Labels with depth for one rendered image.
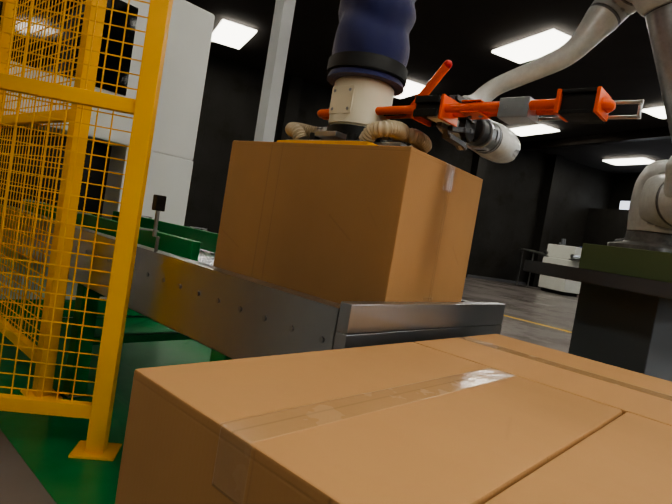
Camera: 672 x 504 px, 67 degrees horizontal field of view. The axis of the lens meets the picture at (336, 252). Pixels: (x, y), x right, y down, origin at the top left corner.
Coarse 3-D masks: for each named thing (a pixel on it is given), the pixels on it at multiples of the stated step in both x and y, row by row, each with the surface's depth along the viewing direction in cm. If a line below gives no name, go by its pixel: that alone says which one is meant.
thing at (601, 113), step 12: (564, 96) 104; (576, 96) 102; (588, 96) 101; (600, 96) 99; (564, 108) 104; (576, 108) 102; (588, 108) 101; (600, 108) 100; (564, 120) 108; (576, 120) 107; (588, 120) 105; (600, 120) 104
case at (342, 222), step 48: (240, 144) 145; (288, 144) 133; (336, 144) 123; (240, 192) 144; (288, 192) 132; (336, 192) 122; (384, 192) 114; (432, 192) 120; (480, 192) 141; (240, 240) 142; (288, 240) 131; (336, 240) 121; (384, 240) 113; (432, 240) 124; (288, 288) 130; (336, 288) 120; (384, 288) 112; (432, 288) 128
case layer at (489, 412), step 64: (192, 384) 59; (256, 384) 62; (320, 384) 67; (384, 384) 71; (448, 384) 77; (512, 384) 83; (576, 384) 91; (640, 384) 100; (128, 448) 60; (192, 448) 52; (256, 448) 45; (320, 448) 47; (384, 448) 50; (448, 448) 52; (512, 448) 55; (576, 448) 58; (640, 448) 62
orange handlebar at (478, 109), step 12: (384, 108) 135; (396, 108) 132; (408, 108) 130; (444, 108) 123; (456, 108) 121; (468, 108) 118; (480, 108) 117; (492, 108) 115; (540, 108) 108; (552, 108) 106; (612, 108) 100
